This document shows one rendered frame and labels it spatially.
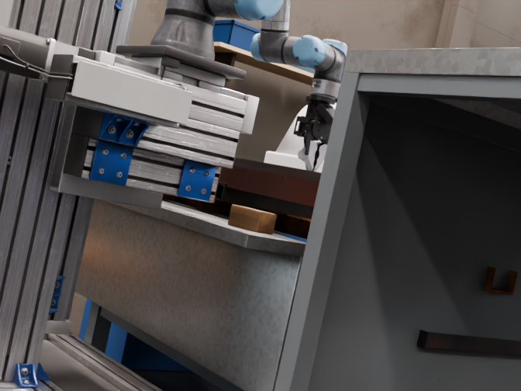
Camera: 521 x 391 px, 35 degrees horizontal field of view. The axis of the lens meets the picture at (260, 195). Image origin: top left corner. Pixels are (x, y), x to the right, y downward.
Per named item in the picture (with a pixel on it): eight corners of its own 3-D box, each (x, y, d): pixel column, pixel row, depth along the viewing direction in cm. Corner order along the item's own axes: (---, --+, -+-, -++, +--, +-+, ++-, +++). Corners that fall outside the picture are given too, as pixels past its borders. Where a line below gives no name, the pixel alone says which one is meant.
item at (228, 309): (67, 282, 296) (87, 187, 296) (282, 405, 191) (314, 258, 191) (57, 281, 294) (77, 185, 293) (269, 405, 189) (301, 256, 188)
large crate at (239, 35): (249, 60, 680) (254, 38, 680) (277, 61, 651) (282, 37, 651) (200, 44, 649) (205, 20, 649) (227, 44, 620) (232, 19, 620)
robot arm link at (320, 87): (345, 85, 223) (322, 78, 218) (342, 102, 223) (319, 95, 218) (328, 84, 229) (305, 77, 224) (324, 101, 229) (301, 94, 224)
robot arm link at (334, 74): (315, 36, 222) (328, 44, 229) (306, 76, 222) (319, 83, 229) (340, 39, 218) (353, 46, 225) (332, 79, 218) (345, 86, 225)
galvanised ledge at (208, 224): (87, 187, 296) (90, 179, 296) (314, 258, 191) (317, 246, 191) (35, 178, 284) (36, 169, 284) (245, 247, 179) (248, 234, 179)
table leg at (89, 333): (91, 375, 294) (131, 190, 293) (98, 380, 289) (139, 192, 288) (76, 374, 290) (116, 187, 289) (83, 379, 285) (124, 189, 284)
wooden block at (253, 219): (226, 224, 199) (231, 204, 199) (243, 226, 204) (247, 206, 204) (257, 232, 193) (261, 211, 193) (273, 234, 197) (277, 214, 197)
